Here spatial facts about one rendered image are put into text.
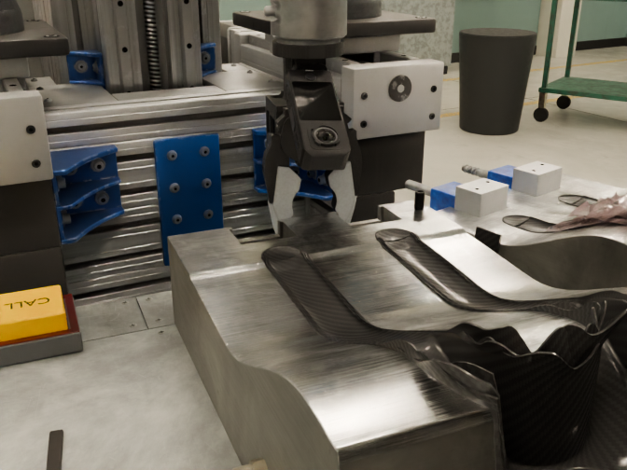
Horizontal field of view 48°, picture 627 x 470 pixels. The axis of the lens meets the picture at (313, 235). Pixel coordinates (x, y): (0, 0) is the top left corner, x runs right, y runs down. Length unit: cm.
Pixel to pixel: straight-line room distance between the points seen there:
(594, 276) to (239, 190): 51
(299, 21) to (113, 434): 40
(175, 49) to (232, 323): 62
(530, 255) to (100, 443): 43
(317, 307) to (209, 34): 69
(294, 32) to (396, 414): 44
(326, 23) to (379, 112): 25
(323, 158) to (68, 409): 30
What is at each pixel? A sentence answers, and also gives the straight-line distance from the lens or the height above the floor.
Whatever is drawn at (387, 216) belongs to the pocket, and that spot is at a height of 88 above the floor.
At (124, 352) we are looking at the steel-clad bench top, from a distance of 66.
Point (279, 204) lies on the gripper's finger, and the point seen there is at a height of 89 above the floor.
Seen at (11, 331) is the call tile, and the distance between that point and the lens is 66.
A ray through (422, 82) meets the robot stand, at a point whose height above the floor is 97.
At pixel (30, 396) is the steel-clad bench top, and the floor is 80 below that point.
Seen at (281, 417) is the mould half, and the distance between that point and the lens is 39.
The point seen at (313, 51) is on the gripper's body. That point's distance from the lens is 69.
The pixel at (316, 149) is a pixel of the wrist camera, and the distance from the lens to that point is 63.
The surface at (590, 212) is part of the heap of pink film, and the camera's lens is 73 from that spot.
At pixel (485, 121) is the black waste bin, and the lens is 466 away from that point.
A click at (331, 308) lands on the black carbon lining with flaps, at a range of 54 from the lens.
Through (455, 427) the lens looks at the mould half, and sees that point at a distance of 35.
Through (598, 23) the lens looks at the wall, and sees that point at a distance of 909.
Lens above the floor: 113
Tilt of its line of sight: 22 degrees down
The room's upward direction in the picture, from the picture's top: straight up
